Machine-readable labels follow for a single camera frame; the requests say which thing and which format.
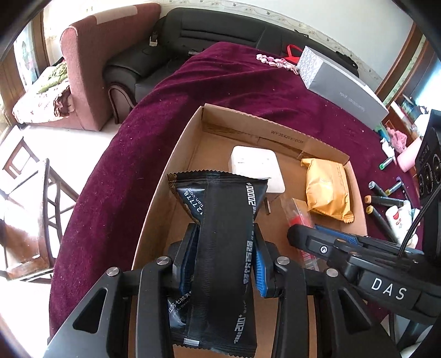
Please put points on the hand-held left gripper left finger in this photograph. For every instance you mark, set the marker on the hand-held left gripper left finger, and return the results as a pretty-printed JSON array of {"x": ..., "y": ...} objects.
[{"x": 188, "y": 265}]

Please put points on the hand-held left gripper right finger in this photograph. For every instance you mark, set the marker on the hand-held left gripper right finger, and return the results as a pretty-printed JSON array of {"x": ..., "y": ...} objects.
[{"x": 259, "y": 275}]

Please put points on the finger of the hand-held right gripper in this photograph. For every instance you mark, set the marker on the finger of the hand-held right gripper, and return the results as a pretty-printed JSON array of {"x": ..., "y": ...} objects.
[
  {"x": 339, "y": 236},
  {"x": 310, "y": 242}
]

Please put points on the clear packet with red item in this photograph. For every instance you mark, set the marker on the clear packet with red item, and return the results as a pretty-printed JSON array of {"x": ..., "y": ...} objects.
[{"x": 296, "y": 213}]

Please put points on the black snack packet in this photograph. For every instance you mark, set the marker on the black snack packet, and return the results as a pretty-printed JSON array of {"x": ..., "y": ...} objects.
[{"x": 224, "y": 258}]

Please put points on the black marker yellow cap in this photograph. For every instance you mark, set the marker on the black marker yellow cap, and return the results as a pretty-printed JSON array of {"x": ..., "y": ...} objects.
[{"x": 380, "y": 222}]

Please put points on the black marker tan cap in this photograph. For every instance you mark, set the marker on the black marker tan cap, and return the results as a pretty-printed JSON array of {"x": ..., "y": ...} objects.
[{"x": 386, "y": 201}]

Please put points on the white bottle red label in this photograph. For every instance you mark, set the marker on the white bottle red label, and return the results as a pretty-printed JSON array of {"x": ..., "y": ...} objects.
[{"x": 396, "y": 218}]

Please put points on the cardboard box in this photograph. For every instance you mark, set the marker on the cardboard box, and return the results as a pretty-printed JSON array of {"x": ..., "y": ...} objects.
[{"x": 220, "y": 148}]

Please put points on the yellow snack packet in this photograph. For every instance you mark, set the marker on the yellow snack packet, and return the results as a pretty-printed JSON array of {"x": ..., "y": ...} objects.
[{"x": 327, "y": 186}]

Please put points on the black marker grey cap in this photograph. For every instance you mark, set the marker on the black marker grey cap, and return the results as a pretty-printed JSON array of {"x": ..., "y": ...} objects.
[{"x": 377, "y": 188}]

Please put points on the black marker purple cap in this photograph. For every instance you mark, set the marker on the black marker purple cap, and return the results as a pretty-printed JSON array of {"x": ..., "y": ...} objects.
[{"x": 394, "y": 186}]

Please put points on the black marker green cap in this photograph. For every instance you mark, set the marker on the black marker green cap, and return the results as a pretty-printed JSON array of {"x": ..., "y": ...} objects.
[{"x": 386, "y": 163}]

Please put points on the white square box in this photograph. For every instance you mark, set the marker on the white square box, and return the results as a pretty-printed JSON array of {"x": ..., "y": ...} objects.
[{"x": 255, "y": 161}]

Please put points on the small white packet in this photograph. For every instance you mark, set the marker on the small white packet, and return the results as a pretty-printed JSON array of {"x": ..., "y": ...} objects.
[{"x": 387, "y": 146}]

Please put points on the pink bottle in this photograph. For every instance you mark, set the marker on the pink bottle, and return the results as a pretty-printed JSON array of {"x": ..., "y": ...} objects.
[{"x": 408, "y": 156}]

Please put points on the pink fluffy item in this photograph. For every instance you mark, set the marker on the pink fluffy item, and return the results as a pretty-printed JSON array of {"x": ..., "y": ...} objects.
[{"x": 396, "y": 137}]

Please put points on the green cloth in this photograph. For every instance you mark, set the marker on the green cloth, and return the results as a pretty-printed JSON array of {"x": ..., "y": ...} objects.
[{"x": 380, "y": 128}]

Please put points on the wooden cabinet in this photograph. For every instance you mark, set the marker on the wooden cabinet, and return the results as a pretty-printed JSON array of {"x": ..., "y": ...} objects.
[{"x": 392, "y": 118}]

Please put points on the long grey box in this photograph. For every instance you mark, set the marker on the long grey box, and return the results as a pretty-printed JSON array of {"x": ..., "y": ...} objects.
[{"x": 341, "y": 89}]

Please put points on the wooden chair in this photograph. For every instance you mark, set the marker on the wooden chair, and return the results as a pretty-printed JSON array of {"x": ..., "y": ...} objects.
[{"x": 48, "y": 192}]

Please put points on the maroon cloth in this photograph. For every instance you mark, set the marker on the maroon cloth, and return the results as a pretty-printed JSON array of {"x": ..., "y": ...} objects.
[{"x": 206, "y": 86}]

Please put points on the red bag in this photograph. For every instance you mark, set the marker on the red bag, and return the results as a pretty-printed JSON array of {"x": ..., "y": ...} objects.
[{"x": 291, "y": 51}]

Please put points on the red-brown armchair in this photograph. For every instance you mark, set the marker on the red-brown armchair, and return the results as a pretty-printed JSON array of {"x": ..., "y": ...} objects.
[{"x": 89, "y": 69}]

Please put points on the floral blanket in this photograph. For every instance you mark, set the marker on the floral blanket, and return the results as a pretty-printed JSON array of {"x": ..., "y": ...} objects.
[{"x": 38, "y": 101}]

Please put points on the olive green garment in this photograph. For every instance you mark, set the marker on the olive green garment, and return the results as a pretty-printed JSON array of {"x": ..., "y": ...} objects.
[{"x": 51, "y": 77}]

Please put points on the black leather sofa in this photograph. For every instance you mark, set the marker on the black leather sofa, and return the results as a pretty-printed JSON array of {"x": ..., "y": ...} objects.
[{"x": 213, "y": 27}]

